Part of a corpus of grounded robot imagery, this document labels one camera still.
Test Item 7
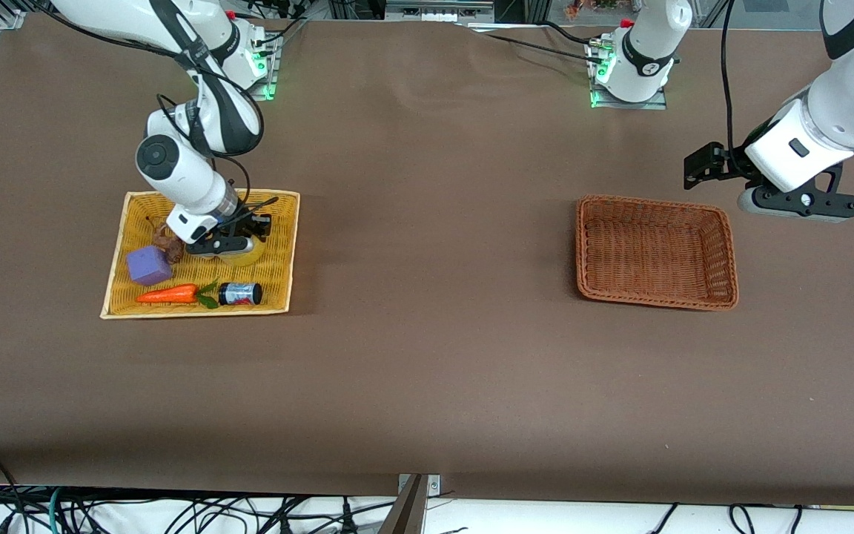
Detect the black cable on table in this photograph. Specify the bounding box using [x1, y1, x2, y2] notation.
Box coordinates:
[464, 27, 600, 60]
[534, 19, 606, 47]

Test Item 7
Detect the toy carrot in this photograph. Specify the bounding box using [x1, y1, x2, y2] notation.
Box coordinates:
[135, 280, 220, 310]

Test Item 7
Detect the green cable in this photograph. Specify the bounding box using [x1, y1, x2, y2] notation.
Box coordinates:
[45, 486, 66, 534]

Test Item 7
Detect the purple cube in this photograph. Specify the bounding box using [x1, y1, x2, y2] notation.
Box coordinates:
[126, 245, 174, 286]

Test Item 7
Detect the brown woven basket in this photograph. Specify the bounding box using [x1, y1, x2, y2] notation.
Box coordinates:
[575, 194, 740, 312]

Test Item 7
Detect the grey slanted post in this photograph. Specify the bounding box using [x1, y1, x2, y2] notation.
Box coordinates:
[377, 475, 429, 534]

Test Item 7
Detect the yellow woven basket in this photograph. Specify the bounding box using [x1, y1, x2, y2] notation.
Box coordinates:
[99, 188, 302, 319]

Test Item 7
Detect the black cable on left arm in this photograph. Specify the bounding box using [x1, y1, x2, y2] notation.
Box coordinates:
[719, 0, 741, 158]

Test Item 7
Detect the silver aluminium crossbar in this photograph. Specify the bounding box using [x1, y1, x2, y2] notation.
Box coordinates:
[385, 0, 496, 24]

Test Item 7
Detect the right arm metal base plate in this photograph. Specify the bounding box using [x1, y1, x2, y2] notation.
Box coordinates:
[245, 31, 280, 102]

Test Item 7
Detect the metal table clamp bracket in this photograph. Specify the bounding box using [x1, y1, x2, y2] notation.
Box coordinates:
[397, 473, 442, 499]

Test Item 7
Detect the small black jar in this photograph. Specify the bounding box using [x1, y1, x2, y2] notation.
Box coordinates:
[218, 281, 264, 308]

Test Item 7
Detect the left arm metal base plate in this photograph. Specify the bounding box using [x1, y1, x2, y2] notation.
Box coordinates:
[586, 39, 669, 111]

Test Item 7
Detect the brown toy figure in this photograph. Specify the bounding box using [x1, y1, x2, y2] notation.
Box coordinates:
[147, 215, 186, 264]

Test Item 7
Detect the aluminium frame profile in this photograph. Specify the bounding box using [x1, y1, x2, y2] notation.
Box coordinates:
[0, 0, 31, 32]

